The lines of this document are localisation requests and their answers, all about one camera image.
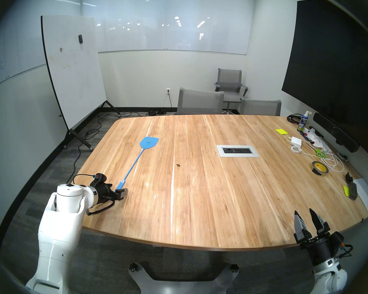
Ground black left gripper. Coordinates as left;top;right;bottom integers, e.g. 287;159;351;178
94;184;128;205

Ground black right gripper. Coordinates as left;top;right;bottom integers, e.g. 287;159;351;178
294;208;334;266

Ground blue plastic fly swatter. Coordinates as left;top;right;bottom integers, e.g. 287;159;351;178
115;137;159;191

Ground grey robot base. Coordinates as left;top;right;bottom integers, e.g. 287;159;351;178
128;262;240;294

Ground black yellow tape roll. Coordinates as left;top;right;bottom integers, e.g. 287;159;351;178
311;161;329;176

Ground white paper sheet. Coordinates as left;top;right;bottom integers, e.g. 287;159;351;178
353;178;368;214

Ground white crumpled cloth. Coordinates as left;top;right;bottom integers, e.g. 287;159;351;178
307;130;332;151

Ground black soundbar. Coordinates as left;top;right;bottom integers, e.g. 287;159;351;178
313;112;360;153

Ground whiteboard cleaner spray bottle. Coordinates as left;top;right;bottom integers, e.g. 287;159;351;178
297;110;310;132

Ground silver table power outlet box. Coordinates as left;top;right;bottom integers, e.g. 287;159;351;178
216;145;260;158

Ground grey mesh office chair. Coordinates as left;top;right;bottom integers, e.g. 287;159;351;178
240;98;282;116
177;88;225;115

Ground rolling whiteboard on stand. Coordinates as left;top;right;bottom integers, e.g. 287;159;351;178
41;15;121;151

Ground grey office chair with armrests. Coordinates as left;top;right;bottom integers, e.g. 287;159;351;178
214;68;249;113

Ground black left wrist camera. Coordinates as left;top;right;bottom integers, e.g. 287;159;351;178
90;173;108;187

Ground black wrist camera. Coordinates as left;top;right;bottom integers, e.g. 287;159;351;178
90;173;108;187
330;232;345;251

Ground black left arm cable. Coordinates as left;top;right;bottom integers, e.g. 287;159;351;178
73;173;116;217

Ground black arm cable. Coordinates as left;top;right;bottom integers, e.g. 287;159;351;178
337;243;354;260
73;173;116;217

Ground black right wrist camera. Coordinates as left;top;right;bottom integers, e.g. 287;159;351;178
330;232;345;251

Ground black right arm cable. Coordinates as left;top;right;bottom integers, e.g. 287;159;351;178
337;243;354;260

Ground long black power cable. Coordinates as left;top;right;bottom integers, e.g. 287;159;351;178
68;111;141;182

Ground white charging cable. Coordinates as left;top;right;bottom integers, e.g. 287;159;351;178
284;136;345;174

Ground green handled scissors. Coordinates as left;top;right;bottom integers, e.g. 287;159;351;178
306;142;328;158

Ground large black wall display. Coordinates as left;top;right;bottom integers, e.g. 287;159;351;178
282;0;368;156

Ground glass wall board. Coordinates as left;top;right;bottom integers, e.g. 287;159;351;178
81;0;255;55

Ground wall whiteboard with writing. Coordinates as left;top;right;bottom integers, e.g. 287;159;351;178
0;0;81;92

